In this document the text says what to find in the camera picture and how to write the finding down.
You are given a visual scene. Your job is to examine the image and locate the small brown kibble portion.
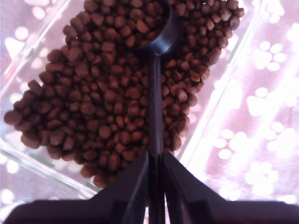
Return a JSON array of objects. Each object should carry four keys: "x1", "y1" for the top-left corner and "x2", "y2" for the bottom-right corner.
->
[{"x1": 98, "y1": 0, "x2": 171, "y2": 47}]

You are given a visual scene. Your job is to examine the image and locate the rectangular clear glass container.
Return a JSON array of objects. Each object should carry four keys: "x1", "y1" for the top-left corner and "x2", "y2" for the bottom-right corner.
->
[{"x1": 0, "y1": 0, "x2": 269, "y2": 201}]

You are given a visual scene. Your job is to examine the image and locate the purple paw print cloth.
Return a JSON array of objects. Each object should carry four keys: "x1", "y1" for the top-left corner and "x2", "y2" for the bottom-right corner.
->
[{"x1": 0, "y1": 0, "x2": 299, "y2": 203}]

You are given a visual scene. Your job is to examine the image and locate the black plastic measuring scoop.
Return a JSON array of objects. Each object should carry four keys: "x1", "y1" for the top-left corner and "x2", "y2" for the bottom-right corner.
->
[{"x1": 130, "y1": 0, "x2": 181, "y2": 224}]

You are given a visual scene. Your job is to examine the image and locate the brown kibble pile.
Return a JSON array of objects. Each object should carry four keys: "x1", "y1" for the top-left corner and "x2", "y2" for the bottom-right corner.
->
[{"x1": 3, "y1": 0, "x2": 245, "y2": 189}]

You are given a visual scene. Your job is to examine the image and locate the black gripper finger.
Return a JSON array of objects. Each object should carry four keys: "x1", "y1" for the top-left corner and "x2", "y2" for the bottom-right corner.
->
[
  {"x1": 90, "y1": 150, "x2": 150, "y2": 224},
  {"x1": 163, "y1": 151, "x2": 228, "y2": 224}
]

